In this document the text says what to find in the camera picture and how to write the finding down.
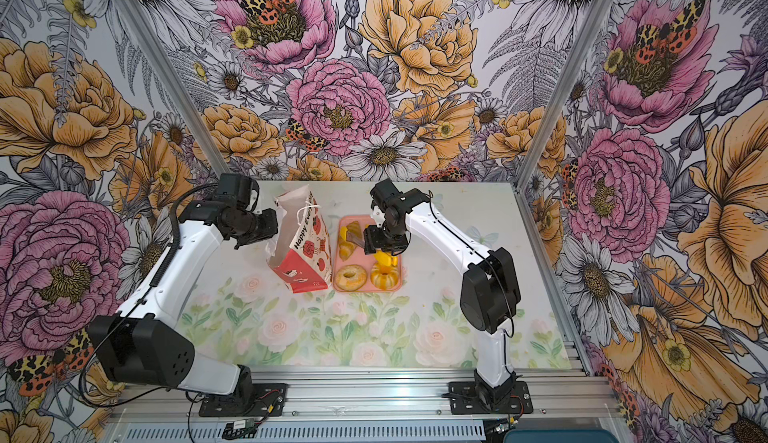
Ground teal box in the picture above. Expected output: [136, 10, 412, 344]
[503, 429, 619, 443]

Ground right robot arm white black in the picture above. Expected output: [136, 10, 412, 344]
[363, 179, 532, 416]

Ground croissant bread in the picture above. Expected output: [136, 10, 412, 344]
[338, 220, 364, 261]

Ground glazed donut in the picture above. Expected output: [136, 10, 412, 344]
[334, 264, 368, 292]

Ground pink plastic tray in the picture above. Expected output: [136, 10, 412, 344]
[332, 215, 404, 293]

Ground small green circuit board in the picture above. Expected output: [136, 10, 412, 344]
[221, 418, 261, 441]

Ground yellow steel tongs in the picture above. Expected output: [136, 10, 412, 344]
[340, 226, 398, 274]

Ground aluminium front rail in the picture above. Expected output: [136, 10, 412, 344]
[107, 366, 622, 426]

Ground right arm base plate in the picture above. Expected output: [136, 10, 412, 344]
[441, 380, 534, 416]

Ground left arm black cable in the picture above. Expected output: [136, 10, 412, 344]
[77, 183, 217, 408]

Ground bundt cake bread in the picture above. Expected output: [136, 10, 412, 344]
[370, 259, 401, 292]

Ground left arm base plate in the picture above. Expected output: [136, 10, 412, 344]
[198, 383, 289, 418]

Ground white red paper gift bag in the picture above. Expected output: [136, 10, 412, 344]
[267, 185, 332, 294]

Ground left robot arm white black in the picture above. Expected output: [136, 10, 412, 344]
[87, 173, 278, 416]

